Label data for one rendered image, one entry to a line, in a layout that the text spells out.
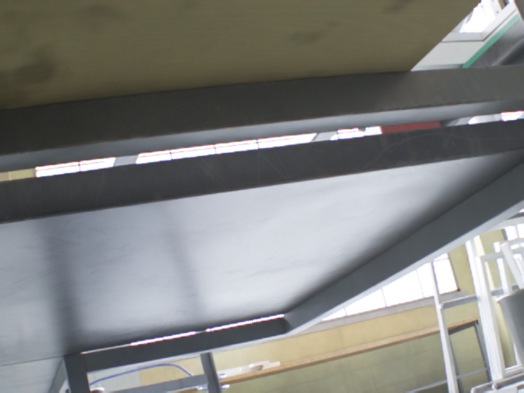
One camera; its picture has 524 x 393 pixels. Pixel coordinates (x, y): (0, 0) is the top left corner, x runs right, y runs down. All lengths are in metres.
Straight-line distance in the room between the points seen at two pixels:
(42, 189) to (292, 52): 0.19
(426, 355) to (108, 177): 9.57
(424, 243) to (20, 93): 0.54
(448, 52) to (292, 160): 0.79
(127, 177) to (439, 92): 0.23
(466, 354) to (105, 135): 9.95
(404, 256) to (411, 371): 8.99
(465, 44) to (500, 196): 0.64
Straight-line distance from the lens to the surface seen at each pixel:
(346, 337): 9.59
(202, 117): 0.49
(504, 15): 1.34
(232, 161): 0.56
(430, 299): 10.09
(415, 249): 0.90
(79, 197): 0.53
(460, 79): 0.59
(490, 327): 7.20
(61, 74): 0.45
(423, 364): 10.00
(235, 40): 0.45
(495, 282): 10.34
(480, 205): 0.78
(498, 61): 1.24
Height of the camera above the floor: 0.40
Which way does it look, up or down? 16 degrees up
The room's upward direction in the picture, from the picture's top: 14 degrees counter-clockwise
